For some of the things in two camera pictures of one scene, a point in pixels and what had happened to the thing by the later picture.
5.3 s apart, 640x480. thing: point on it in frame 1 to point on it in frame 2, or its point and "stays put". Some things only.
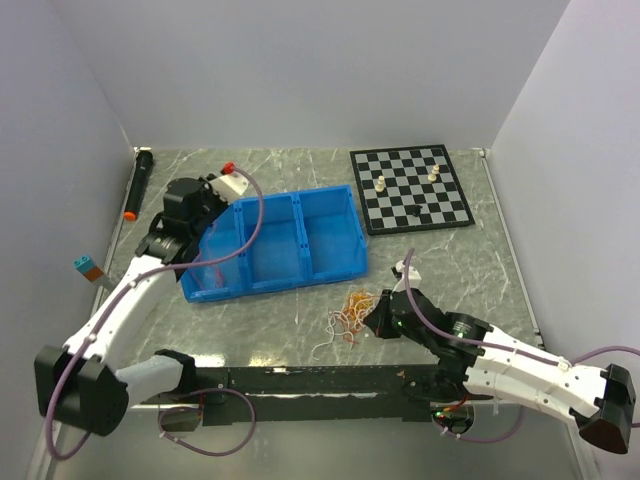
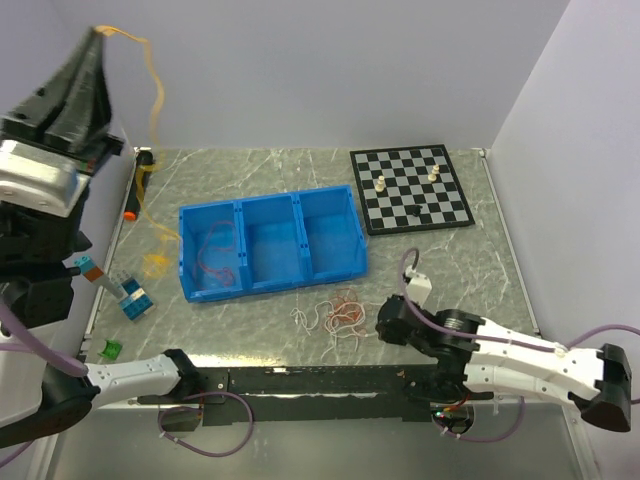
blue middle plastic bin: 278,257 stays put
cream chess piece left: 381,185 stays put
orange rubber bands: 356,306 to 156,263
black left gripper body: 213,207 to 89,160
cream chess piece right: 435,171 stays put
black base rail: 255,395 stays put
